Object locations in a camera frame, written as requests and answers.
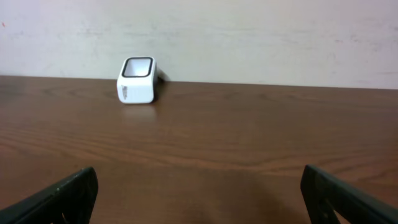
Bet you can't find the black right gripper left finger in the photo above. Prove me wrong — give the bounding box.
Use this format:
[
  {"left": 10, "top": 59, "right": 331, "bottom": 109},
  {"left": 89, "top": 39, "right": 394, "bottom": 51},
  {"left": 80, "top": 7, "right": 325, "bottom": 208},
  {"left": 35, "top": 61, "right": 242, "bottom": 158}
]
[{"left": 1, "top": 167, "right": 98, "bottom": 224}]

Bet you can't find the white barcode scanner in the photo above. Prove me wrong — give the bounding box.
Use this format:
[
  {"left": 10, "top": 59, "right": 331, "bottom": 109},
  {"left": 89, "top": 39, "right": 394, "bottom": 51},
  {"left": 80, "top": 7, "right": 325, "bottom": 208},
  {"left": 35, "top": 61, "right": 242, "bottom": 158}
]
[{"left": 116, "top": 57, "right": 158, "bottom": 104}]

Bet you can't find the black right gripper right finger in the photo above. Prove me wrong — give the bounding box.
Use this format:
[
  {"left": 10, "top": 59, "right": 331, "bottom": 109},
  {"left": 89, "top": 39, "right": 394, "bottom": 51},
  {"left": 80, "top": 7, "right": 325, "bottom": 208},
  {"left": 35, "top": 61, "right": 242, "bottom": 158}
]
[{"left": 300, "top": 165, "right": 397, "bottom": 224}]

